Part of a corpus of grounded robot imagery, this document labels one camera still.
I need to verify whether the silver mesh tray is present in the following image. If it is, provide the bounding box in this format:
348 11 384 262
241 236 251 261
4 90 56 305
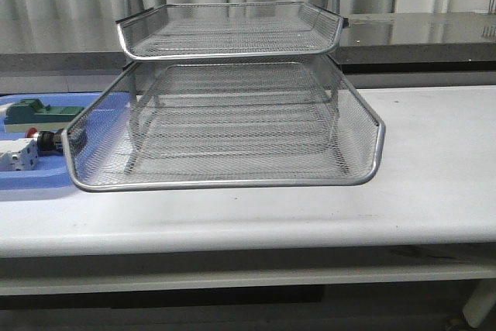
131 104 334 158
62 56 385 192
116 1 345 60

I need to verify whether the red emergency stop push button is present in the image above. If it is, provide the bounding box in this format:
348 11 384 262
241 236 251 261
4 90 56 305
25 127 88 154

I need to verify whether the blue plastic tray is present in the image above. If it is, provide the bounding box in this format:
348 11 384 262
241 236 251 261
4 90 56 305
0 91 129 191

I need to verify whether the grey stone counter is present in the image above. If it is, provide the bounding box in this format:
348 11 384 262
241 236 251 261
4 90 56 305
1 12 495 74

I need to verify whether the green and beige electrical module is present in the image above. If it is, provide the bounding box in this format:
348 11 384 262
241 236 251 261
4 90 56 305
4 98 84 133

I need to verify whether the white circuit breaker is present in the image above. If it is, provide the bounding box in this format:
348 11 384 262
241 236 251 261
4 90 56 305
1 138 39 171

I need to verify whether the silver metal rack frame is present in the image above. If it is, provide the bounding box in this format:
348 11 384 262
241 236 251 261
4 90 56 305
137 0 340 63

